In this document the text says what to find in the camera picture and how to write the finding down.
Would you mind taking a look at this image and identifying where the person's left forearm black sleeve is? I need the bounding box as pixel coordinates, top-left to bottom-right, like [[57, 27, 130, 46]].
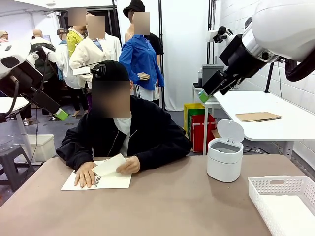
[[134, 139, 192, 172]]

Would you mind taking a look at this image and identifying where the dark grey plastic stool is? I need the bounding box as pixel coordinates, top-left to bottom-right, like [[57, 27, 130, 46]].
[[0, 135, 35, 192]]

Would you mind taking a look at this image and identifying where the grey box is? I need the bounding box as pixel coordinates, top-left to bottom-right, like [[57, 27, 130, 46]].
[[198, 64, 225, 88]]

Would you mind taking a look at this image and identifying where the black zip jacket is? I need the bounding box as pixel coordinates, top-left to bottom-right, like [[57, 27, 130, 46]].
[[56, 95, 192, 172]]

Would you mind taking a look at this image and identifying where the white notebook paper sheet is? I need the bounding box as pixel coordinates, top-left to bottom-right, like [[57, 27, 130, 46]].
[[91, 153, 128, 177]]

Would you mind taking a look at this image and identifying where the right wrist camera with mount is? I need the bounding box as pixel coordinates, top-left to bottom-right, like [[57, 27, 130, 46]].
[[206, 26, 243, 67]]

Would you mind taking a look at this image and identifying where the black bucket hat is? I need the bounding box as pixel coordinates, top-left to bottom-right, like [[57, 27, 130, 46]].
[[123, 0, 146, 18]]

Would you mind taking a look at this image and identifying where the mannequin in blue shirt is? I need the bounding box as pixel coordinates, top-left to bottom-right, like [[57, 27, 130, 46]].
[[119, 14, 165, 102]]

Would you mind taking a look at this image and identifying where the black corrugated cable hose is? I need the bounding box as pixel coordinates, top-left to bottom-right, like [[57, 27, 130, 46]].
[[284, 58, 315, 83]]

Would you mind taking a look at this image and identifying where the bald mannequin in dark jacket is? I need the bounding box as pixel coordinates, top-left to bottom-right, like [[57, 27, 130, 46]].
[[29, 29, 59, 82]]

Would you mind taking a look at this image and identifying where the person's right hand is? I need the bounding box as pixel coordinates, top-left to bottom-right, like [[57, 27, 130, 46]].
[[73, 161, 97, 189]]

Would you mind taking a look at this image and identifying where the black light stand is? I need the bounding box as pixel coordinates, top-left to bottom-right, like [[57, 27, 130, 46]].
[[206, 0, 218, 65]]

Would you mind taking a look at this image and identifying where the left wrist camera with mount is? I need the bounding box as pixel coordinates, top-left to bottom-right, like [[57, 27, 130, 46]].
[[24, 45, 57, 63]]

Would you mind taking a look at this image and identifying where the person's right forearm black sleeve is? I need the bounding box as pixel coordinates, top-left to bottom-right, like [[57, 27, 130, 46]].
[[56, 136, 96, 172]]

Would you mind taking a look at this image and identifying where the person's left hand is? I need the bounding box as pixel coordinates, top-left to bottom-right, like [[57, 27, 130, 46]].
[[115, 156, 141, 175]]

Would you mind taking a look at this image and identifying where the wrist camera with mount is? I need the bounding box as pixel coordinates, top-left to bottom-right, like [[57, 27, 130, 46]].
[[24, 45, 57, 63], [206, 26, 243, 67]]

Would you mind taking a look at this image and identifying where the mannequin with grey cap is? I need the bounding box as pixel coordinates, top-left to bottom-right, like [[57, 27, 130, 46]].
[[55, 28, 83, 89]]

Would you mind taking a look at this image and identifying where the white spiral notebook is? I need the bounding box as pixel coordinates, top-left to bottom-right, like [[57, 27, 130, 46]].
[[61, 159, 132, 191]]

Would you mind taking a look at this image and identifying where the white perforated plastic basket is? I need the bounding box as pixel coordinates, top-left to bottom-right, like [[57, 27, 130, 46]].
[[247, 175, 315, 236]]

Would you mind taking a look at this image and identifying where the mannequin in black t-shirt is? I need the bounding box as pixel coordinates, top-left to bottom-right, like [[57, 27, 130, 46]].
[[144, 31, 164, 67]]

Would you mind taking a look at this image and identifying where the white height-adjustable table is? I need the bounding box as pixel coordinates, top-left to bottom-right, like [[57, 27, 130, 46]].
[[0, 96, 36, 166]]

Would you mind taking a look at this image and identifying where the white t-shirt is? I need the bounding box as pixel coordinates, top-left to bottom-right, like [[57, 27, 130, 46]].
[[113, 117, 132, 157]]

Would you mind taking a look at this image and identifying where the mannequin in yellow jacket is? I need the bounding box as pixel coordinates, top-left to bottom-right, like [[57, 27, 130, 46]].
[[66, 7, 87, 59]]

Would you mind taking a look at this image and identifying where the white head-mounted camera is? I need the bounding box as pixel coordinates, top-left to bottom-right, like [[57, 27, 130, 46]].
[[72, 62, 107, 79]]

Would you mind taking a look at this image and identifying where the thin black hanging cable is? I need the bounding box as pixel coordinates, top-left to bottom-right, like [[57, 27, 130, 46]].
[[23, 45, 50, 177]]

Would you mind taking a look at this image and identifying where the black baseball cap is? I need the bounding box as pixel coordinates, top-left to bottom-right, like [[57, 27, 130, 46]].
[[92, 59, 131, 82]]

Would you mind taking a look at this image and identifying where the black vertical pole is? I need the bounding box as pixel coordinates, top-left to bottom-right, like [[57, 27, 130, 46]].
[[158, 0, 165, 110]]

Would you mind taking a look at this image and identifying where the white storage bin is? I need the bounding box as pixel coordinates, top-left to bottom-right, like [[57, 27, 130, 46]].
[[18, 134, 56, 163]]

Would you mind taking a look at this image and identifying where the black stand on work table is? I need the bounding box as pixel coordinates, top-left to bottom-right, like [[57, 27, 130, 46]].
[[264, 61, 276, 93]]

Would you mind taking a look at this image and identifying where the person's head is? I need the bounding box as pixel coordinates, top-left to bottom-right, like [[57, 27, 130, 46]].
[[91, 79, 135, 119]]

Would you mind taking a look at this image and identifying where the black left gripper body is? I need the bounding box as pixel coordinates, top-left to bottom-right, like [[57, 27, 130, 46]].
[[0, 63, 45, 98]]

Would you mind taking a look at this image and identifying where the large white work table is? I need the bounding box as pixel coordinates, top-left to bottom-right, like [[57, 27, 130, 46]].
[[213, 90, 315, 160]]

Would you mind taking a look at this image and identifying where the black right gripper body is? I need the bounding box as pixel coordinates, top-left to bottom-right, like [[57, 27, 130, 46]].
[[227, 43, 270, 79]]

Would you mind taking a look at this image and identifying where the thick black gripper cable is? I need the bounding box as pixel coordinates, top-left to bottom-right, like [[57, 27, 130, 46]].
[[0, 75, 20, 123]]

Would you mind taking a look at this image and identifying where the flat brown cardboard piece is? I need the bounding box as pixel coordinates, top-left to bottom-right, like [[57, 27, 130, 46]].
[[235, 112, 283, 123]]

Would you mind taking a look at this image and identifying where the white desktop trash bin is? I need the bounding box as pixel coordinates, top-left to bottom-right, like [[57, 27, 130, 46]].
[[206, 119, 245, 183]]

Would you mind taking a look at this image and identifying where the yellow green bag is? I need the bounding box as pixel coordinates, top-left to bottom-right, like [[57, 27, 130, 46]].
[[184, 103, 206, 138]]

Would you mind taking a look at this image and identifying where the black floor cable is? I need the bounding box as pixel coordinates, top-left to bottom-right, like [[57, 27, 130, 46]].
[[242, 147, 268, 155]]

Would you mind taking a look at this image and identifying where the mannequin in cream jacket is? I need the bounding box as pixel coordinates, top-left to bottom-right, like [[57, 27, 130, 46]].
[[69, 14, 123, 116]]

